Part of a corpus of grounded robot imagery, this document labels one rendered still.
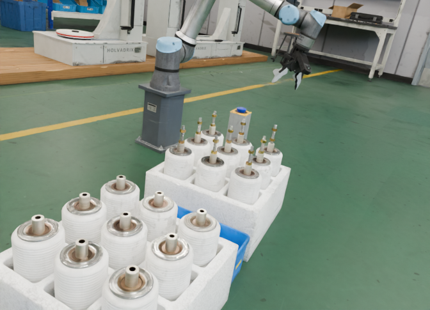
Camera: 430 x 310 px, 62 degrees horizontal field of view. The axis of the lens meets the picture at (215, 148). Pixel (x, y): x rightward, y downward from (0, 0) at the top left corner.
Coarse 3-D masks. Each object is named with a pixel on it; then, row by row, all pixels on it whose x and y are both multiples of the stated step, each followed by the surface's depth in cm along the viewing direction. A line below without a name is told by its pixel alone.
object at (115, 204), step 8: (104, 192) 88; (136, 192) 91; (104, 200) 88; (112, 200) 87; (120, 200) 87; (128, 200) 88; (136, 200) 91; (112, 208) 88; (120, 208) 88; (128, 208) 89; (136, 208) 92; (112, 216) 89; (136, 216) 94
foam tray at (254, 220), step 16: (160, 176) 115; (192, 176) 118; (288, 176) 136; (176, 192) 114; (192, 192) 111; (208, 192) 110; (224, 192) 111; (272, 192) 116; (192, 208) 113; (208, 208) 110; (224, 208) 108; (240, 208) 105; (256, 208) 105; (272, 208) 123; (240, 224) 107; (256, 224) 106; (256, 240) 113
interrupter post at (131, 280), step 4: (128, 268) 61; (132, 268) 62; (136, 268) 61; (128, 272) 60; (132, 272) 60; (136, 272) 60; (128, 276) 60; (132, 276) 60; (136, 276) 61; (128, 280) 61; (132, 280) 61; (136, 280) 61; (128, 284) 61; (132, 284) 61; (136, 284) 62
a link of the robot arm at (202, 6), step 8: (200, 0) 166; (208, 0) 166; (192, 8) 170; (200, 8) 168; (208, 8) 169; (192, 16) 170; (200, 16) 170; (184, 24) 173; (192, 24) 171; (200, 24) 172; (176, 32) 176; (184, 32) 174; (192, 32) 173; (184, 40) 173; (192, 40) 175; (192, 48) 178; (192, 56) 184
